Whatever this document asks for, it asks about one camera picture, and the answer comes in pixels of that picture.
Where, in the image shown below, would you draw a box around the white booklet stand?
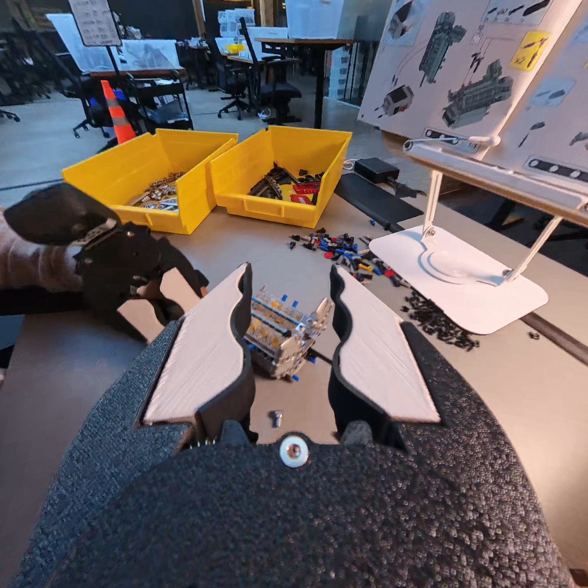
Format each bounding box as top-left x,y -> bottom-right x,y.
368,136 -> 588,336

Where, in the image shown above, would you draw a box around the white sign board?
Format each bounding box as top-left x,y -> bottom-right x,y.
69,0 -> 123,47

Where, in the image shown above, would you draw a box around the yellow plastic bin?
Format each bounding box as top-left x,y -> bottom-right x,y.
63,129 -> 239,235
210,126 -> 353,229

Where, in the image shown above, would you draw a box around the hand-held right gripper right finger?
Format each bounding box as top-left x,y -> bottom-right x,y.
329,266 -> 443,425

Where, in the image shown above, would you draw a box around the background table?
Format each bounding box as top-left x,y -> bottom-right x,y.
260,37 -> 357,129

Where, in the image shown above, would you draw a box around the pile of black pins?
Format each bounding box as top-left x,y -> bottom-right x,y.
400,290 -> 480,352

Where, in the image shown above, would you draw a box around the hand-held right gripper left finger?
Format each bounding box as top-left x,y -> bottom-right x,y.
143,264 -> 255,428

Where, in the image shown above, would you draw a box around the person's left forearm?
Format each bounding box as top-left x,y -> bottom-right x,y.
0,213 -> 88,315

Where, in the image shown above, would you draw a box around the black and red brick parts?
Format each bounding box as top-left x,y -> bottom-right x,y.
248,164 -> 324,206

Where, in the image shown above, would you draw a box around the grey brick engine model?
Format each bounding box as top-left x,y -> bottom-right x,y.
244,285 -> 336,382

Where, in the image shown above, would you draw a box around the pile of grey brick parts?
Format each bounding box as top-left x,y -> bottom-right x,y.
129,173 -> 184,212

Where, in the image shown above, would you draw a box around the black power adapter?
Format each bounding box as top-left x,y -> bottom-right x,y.
354,158 -> 401,184

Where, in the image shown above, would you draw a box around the pile of colourful brick parts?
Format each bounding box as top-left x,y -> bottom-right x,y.
289,230 -> 407,287

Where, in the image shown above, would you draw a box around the clear plastic storage box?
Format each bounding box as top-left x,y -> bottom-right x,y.
287,0 -> 346,39

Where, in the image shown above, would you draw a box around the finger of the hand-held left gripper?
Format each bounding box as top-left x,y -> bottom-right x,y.
158,267 -> 205,318
118,296 -> 171,343

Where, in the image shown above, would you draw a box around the instruction booklet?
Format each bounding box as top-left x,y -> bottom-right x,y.
357,0 -> 588,230

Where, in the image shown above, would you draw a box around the orange traffic cone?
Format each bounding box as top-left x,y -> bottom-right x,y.
99,79 -> 138,145

